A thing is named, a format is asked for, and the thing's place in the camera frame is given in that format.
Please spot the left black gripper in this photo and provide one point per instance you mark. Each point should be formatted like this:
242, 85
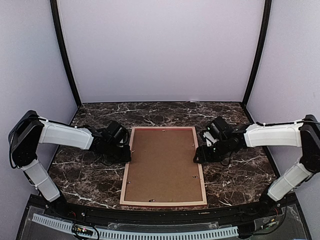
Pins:
126, 158

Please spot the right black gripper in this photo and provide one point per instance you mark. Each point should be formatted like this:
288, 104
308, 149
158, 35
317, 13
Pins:
204, 156

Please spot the white slotted cable duct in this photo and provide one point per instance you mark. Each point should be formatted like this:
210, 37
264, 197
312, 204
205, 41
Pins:
126, 232

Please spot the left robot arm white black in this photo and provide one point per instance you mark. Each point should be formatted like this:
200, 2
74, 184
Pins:
32, 132

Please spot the right black corner post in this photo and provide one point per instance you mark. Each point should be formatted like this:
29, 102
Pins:
259, 52

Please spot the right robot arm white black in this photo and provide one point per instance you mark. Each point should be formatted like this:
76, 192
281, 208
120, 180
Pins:
302, 136

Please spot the brown cardboard backing board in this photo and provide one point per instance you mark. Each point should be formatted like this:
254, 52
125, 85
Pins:
162, 167

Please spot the left black corner post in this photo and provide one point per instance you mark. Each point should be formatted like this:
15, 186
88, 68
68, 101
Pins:
63, 52

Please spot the black front rail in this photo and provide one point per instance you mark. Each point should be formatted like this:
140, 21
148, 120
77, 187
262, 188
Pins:
225, 215

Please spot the black corner post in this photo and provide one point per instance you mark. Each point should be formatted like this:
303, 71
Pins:
259, 52
63, 52

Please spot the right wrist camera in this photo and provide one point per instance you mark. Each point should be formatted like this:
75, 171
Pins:
208, 138

